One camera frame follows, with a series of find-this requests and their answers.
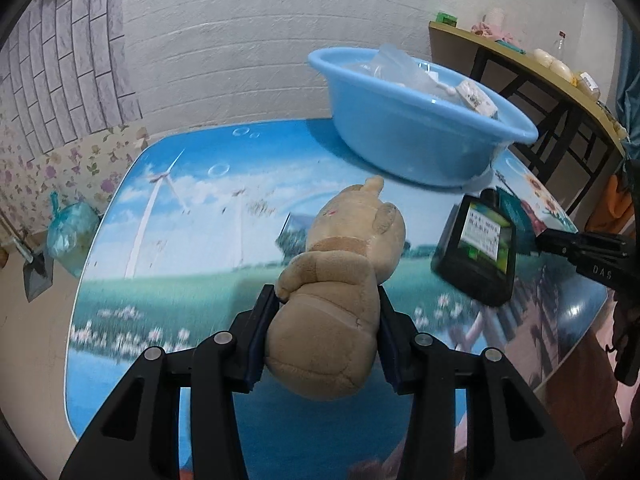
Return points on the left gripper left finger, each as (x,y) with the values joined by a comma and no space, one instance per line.
(135,433)

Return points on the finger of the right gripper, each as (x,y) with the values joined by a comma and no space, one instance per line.
(561,243)

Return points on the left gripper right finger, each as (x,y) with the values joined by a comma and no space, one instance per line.
(510,433)

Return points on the black green shampoo bottle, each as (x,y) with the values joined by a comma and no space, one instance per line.
(476,252)

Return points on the small printed carton box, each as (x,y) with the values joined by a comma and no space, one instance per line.
(476,99)

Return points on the tan plush bear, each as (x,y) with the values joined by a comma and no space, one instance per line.
(321,344)

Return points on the clear zip bag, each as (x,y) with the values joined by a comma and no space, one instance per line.
(393,65)

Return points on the white plastic hook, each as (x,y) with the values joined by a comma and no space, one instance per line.
(450,91)

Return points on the wooden side table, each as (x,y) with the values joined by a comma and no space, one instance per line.
(571,127)

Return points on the jar on shelf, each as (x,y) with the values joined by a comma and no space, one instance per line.
(588,86)

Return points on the cream bun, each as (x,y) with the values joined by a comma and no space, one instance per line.
(561,70)
(543,57)

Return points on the dustpan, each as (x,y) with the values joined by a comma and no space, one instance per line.
(38,265)

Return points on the glass bottle on shelf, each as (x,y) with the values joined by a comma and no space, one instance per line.
(559,46)

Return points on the blue plastic basin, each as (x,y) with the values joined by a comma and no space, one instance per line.
(412,134)

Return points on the teal garbage bag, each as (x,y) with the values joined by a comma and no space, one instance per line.
(70,234)

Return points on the pink cloth on shelf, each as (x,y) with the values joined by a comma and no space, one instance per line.
(492,32)

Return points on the white roll on shelf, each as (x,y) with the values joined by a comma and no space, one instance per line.
(495,18)

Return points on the green box on shelf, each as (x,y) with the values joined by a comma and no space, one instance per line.
(447,19)

